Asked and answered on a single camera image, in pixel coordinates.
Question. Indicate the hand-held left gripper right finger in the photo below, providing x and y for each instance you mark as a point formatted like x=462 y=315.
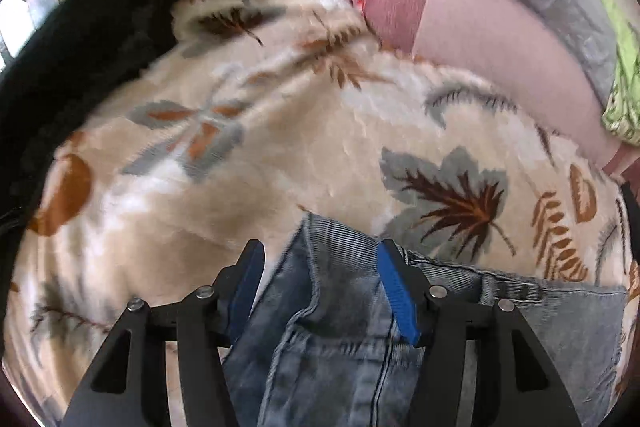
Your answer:
x=397 y=292

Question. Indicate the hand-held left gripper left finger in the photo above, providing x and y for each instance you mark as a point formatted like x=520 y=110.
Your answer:
x=246 y=292

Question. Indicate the blue denim pants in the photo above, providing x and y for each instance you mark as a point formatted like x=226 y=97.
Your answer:
x=340 y=337

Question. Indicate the beige leaf-print blanket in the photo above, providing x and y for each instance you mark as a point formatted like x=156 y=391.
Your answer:
x=300 y=132

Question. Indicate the pink bed sheet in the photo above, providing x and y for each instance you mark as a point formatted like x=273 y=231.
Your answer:
x=475 y=37

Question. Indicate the black cloth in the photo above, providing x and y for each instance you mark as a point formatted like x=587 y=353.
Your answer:
x=75 y=57

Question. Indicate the green printed cloth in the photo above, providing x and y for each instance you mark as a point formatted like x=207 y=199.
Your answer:
x=625 y=107

